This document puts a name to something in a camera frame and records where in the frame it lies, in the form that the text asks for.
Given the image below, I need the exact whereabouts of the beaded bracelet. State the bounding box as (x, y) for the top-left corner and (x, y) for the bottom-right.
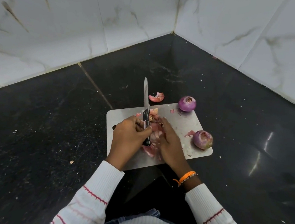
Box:
(179, 170), (199, 188)

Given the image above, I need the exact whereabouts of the person's right hand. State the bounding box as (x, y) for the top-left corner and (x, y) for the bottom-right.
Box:
(152, 117), (200, 180)

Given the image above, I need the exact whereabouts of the person's left hand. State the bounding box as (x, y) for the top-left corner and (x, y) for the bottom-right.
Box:
(104, 112), (155, 175)

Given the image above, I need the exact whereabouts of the person's right forearm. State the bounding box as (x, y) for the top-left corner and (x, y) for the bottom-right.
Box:
(174, 172), (277, 224)

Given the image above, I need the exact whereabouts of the person's left forearm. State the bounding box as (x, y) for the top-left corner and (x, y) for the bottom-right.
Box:
(45, 155), (126, 224)

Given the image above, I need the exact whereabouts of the red onion with dry roots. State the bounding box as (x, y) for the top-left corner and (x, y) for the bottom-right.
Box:
(191, 129), (215, 151)

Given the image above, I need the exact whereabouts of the black-handled kitchen knife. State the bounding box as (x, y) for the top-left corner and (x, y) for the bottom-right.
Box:
(136, 77), (159, 147)

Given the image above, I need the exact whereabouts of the onion peel piece off board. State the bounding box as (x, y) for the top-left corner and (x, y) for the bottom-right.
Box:
(148, 90), (166, 104)

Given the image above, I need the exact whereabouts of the orange thread wristband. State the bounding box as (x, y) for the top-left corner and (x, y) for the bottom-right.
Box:
(172, 168), (196, 189)

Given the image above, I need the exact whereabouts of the steel cutting board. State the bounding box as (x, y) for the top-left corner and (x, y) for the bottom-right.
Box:
(100, 94), (218, 182)

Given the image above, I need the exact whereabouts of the pile of onion peels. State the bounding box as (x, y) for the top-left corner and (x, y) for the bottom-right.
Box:
(131, 105), (171, 160)

